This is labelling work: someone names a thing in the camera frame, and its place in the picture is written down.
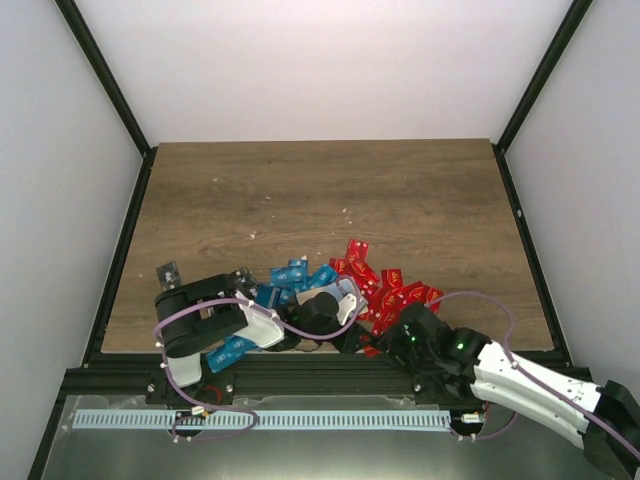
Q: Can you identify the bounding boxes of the black card top of pile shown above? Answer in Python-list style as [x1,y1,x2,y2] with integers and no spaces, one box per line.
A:
[231,267,259,290]

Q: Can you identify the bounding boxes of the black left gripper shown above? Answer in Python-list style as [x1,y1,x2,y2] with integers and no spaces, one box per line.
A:
[302,319,377,356]

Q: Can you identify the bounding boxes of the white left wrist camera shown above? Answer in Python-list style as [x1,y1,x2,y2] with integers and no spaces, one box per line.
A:
[336,293,358,326]

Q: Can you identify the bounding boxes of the blue vip card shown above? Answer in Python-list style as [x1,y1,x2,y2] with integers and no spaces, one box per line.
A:
[270,265,307,288]
[306,265,338,290]

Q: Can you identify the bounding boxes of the blue card top with chip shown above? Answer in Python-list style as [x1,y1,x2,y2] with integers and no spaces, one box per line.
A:
[287,257,309,270]

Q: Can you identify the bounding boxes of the red VIP card long diagonal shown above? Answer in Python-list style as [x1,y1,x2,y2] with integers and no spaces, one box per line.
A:
[328,258,380,288]

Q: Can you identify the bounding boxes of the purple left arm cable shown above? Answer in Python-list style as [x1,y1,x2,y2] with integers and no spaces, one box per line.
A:
[152,275,362,444]

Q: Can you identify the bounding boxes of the red VIP card top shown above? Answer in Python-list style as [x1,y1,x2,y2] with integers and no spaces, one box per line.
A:
[345,239,369,265]

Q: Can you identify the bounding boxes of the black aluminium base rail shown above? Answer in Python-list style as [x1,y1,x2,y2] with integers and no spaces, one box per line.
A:
[144,349,506,406]

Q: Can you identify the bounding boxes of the black frame post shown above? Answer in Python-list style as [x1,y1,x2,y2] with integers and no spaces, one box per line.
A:
[497,0,596,151]
[53,0,153,156]

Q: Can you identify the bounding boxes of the blue VIP card right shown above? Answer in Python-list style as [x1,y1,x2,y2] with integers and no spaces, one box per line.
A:
[306,265,338,290]

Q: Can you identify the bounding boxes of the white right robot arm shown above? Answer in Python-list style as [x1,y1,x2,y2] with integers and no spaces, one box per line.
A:
[380,303,639,479]

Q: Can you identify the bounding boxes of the lone black VIP card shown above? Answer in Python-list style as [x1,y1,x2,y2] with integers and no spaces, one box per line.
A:
[156,261,182,291]

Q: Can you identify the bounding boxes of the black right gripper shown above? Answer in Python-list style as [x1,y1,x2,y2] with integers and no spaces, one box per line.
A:
[374,322,437,373]

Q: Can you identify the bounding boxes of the black frame post right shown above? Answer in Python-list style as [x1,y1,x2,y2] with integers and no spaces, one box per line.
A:
[497,0,596,151]

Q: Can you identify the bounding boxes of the light blue slotted cable duct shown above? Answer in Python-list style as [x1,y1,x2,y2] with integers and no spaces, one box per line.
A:
[72,409,451,432]

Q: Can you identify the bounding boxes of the blue card near rail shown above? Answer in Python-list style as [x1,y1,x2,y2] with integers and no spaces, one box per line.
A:
[205,336,256,373]

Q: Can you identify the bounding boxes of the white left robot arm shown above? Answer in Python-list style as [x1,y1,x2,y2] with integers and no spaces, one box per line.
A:
[153,266,368,404]

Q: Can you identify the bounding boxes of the blue VIP card centre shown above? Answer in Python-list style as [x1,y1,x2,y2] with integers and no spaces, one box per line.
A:
[270,265,307,288]

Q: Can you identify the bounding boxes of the black frame post left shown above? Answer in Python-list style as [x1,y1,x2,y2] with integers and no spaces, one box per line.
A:
[53,0,153,156]

